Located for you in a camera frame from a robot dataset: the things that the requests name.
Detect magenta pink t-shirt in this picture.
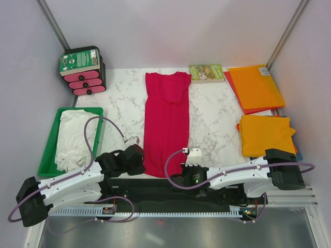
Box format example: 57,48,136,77
143,72,191,178

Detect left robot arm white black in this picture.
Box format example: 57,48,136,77
16,144,145,227

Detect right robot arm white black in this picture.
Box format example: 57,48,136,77
164,148,306,204

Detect white crumpled t-shirt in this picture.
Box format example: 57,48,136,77
54,110,96,172

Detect yellow folded t-shirt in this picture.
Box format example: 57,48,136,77
237,115,296,158

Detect green plastic tray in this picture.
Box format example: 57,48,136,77
37,107,103,177

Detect black pink drawer unit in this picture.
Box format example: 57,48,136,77
61,45,107,96

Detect green illustrated paperback book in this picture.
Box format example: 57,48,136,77
189,64,225,84

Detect orange folded t-shirt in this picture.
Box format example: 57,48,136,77
291,136,298,154

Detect orange plastic folder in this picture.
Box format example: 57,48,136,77
228,65,285,113

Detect blue folded t-shirt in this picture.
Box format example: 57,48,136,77
295,148,303,161

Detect green book on drawers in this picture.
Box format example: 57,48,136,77
59,49,101,76

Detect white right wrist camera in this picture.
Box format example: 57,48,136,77
183,147,202,167

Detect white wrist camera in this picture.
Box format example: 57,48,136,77
124,136,140,146
183,147,202,167

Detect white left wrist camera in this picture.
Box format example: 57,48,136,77
124,136,140,146

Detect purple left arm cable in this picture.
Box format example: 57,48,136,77
7,116,127,223

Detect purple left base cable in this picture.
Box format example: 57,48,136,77
87,196,136,224

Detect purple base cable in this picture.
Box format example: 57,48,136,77
87,196,136,224
239,193,268,224

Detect white slotted cable duct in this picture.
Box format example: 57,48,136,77
49,205,244,218

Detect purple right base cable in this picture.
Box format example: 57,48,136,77
239,193,268,224

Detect left aluminium corner post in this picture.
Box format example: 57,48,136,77
36,0,70,51

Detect aluminium corner post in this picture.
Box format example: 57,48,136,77
36,0,70,51
266,0,310,70

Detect right aluminium corner post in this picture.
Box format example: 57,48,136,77
266,0,310,70

